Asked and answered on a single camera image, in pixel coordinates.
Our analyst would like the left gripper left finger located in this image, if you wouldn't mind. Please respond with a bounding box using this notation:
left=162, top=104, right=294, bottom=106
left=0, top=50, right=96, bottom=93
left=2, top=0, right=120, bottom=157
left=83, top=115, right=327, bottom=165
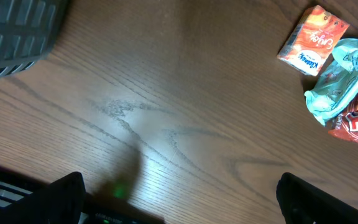
left=0, top=172, right=85, bottom=224

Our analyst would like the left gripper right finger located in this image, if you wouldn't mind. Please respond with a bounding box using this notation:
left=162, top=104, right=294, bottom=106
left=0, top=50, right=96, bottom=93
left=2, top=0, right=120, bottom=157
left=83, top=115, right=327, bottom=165
left=276, top=172, right=358, bottom=224

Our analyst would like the teal white snack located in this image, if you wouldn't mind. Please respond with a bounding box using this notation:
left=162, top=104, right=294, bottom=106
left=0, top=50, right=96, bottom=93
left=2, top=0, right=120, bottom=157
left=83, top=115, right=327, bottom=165
left=305, top=39, right=358, bottom=125

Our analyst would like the orange tissue pack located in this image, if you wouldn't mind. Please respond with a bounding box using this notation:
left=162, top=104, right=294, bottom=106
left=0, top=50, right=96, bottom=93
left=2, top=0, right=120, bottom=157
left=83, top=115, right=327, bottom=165
left=277, top=5, right=349, bottom=77

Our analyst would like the grey plastic shopping basket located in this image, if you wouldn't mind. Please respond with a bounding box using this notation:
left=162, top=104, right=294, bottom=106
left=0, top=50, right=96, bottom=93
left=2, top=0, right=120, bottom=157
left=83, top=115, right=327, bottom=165
left=0, top=0, right=70, bottom=78

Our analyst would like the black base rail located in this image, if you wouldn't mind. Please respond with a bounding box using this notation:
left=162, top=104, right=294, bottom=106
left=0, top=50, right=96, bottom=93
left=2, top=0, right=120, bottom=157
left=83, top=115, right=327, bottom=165
left=0, top=166, right=164, bottom=224

